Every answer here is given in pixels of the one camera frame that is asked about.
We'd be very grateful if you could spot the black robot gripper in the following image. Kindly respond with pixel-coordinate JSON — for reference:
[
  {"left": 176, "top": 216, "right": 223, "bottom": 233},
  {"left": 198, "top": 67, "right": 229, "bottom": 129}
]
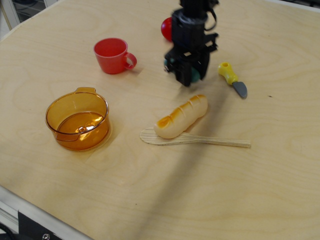
[{"left": 165, "top": 0, "right": 219, "bottom": 87}]

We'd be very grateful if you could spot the red plastic cup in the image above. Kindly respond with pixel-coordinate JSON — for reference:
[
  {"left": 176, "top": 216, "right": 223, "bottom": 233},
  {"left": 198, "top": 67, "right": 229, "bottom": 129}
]
[{"left": 93, "top": 37, "right": 138, "bottom": 75}]

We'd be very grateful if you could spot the red toy apple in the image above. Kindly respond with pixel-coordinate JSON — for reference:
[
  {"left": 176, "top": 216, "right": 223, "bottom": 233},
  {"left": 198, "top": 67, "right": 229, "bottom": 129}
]
[{"left": 160, "top": 17, "right": 172, "bottom": 42}]

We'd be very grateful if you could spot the toy bread loaf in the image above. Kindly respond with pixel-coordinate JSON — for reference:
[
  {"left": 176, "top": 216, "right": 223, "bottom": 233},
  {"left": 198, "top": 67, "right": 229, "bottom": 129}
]
[{"left": 153, "top": 94, "right": 208, "bottom": 139}]

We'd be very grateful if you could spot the wooden spatula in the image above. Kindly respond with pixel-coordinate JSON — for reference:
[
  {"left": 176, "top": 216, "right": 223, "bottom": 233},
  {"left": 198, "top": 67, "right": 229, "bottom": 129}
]
[{"left": 139, "top": 127, "right": 251, "bottom": 148}]

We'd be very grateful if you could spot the orange transparent plastic pot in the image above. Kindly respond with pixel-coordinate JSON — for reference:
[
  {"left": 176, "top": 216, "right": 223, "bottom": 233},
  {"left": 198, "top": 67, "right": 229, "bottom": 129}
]
[{"left": 45, "top": 87, "right": 112, "bottom": 152}]

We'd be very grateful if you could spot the yellow handled toy knife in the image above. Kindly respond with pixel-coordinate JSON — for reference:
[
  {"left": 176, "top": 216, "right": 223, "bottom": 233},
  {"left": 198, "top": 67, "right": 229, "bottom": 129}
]
[{"left": 218, "top": 62, "right": 248, "bottom": 99}]

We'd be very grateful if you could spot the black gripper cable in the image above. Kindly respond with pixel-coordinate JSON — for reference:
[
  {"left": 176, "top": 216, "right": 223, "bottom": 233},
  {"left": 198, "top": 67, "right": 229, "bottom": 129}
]
[{"left": 203, "top": 3, "right": 218, "bottom": 32}]

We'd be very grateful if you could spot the aluminium table frame rail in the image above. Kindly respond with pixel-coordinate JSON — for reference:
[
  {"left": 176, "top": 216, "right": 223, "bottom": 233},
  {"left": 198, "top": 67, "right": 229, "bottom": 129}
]
[{"left": 0, "top": 187, "right": 91, "bottom": 240}]

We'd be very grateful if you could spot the black corner bracket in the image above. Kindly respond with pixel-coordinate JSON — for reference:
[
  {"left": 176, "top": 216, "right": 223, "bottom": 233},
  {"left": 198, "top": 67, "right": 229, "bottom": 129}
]
[{"left": 18, "top": 212, "right": 61, "bottom": 240}]

